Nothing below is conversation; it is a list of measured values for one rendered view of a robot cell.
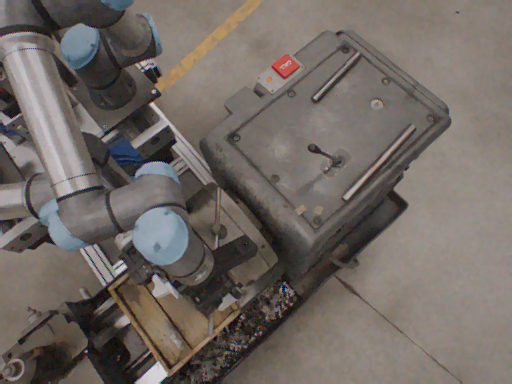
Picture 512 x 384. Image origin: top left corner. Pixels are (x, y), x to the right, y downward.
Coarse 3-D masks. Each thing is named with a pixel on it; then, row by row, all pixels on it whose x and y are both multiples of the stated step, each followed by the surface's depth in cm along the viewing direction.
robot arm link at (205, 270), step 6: (204, 246) 60; (210, 252) 63; (204, 258) 59; (210, 258) 61; (204, 264) 59; (210, 264) 61; (198, 270) 58; (204, 270) 60; (210, 270) 61; (192, 276) 58; (198, 276) 59; (204, 276) 60; (186, 282) 60; (192, 282) 60; (198, 282) 61
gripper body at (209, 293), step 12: (216, 264) 64; (228, 276) 70; (180, 288) 62; (192, 288) 64; (204, 288) 67; (216, 288) 67; (228, 288) 68; (192, 300) 67; (204, 300) 66; (216, 300) 70; (204, 312) 68
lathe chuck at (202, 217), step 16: (192, 208) 100; (208, 208) 95; (192, 224) 93; (208, 224) 92; (224, 224) 92; (208, 240) 91; (224, 240) 91; (256, 256) 95; (240, 272) 94; (256, 272) 98
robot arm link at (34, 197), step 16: (96, 160) 84; (32, 176) 81; (0, 192) 82; (16, 192) 81; (32, 192) 78; (48, 192) 77; (0, 208) 81; (16, 208) 81; (32, 208) 79; (48, 208) 76
